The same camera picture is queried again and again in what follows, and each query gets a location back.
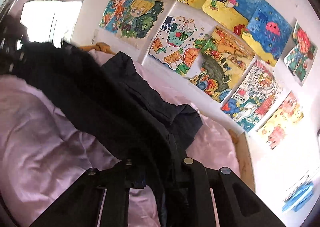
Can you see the grey whale landscape drawing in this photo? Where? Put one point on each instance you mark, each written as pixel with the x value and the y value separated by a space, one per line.
pixel 225 58

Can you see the fruit drink drawing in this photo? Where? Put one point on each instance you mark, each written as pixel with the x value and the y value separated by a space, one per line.
pixel 178 43

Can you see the black puffer jacket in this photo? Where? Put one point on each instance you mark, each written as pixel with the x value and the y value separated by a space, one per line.
pixel 116 105

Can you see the blond boy drawing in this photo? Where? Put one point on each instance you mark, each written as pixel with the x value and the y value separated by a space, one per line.
pixel 139 20

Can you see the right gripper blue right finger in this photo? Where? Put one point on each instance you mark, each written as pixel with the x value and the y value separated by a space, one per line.
pixel 219 198

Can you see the pink jellyfish drawing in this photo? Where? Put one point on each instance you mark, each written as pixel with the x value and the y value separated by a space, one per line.
pixel 267 33

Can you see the pink pigs drawing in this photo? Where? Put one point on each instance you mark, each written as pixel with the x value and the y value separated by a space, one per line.
pixel 283 120

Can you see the busy city 2024 drawing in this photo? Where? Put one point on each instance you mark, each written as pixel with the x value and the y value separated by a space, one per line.
pixel 254 97

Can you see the fish on sand drawing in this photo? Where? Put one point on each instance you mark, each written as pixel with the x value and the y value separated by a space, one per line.
pixel 231 14

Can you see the red-haired figure drawing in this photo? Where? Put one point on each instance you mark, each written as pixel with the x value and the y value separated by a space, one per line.
pixel 300 59

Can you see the bright window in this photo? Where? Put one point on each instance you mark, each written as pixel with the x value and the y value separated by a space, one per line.
pixel 50 21

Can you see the blue cloth on wall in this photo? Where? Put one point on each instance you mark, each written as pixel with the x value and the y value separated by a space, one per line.
pixel 299 198

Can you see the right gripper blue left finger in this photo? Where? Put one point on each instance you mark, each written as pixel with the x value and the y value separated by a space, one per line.
pixel 96 198

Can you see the red-haired mermaid drawing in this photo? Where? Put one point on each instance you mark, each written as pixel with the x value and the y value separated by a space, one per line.
pixel 113 14

